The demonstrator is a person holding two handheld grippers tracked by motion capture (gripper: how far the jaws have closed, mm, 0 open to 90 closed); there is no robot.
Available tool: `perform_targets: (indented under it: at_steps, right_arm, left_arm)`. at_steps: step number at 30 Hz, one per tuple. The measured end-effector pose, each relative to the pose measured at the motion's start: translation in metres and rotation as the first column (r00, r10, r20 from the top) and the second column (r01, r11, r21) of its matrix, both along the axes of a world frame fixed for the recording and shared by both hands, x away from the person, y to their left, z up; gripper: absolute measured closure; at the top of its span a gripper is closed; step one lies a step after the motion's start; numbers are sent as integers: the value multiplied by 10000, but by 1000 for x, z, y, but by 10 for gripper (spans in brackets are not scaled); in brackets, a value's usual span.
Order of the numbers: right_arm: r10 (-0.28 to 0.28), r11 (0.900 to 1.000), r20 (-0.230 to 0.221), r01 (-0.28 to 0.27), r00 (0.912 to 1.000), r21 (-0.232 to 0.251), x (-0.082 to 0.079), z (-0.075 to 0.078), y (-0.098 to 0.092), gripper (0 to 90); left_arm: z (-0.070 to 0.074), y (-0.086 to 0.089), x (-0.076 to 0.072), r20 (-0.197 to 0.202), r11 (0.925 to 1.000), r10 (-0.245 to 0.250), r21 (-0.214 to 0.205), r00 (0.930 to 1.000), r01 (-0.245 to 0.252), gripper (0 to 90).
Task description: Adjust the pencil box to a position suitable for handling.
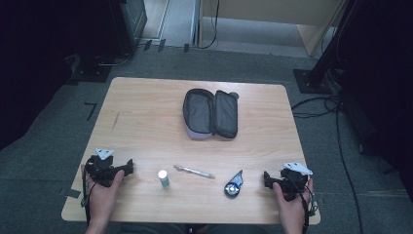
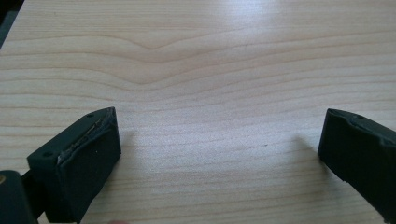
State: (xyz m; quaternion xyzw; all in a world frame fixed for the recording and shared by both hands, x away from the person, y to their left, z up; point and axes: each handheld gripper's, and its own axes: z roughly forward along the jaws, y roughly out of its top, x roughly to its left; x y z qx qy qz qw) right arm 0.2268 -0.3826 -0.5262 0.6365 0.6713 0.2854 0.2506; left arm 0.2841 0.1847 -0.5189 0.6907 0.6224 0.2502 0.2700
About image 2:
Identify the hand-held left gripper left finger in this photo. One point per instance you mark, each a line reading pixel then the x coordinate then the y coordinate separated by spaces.
pixel 77 174

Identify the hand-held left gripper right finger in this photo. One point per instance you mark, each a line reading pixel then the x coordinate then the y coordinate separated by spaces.
pixel 361 155

